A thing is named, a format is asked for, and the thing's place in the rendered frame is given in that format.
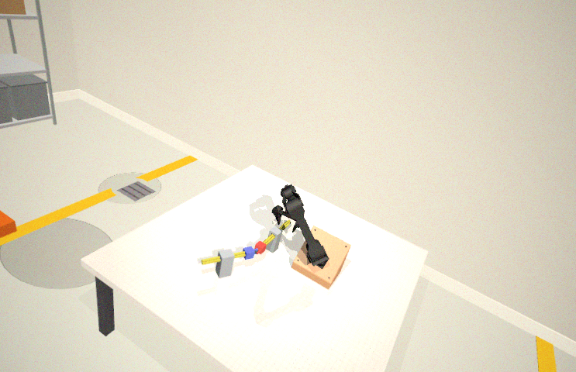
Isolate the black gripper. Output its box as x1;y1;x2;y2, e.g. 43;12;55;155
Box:
272;205;299;232

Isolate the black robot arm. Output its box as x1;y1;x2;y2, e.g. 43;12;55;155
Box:
281;184;329;269

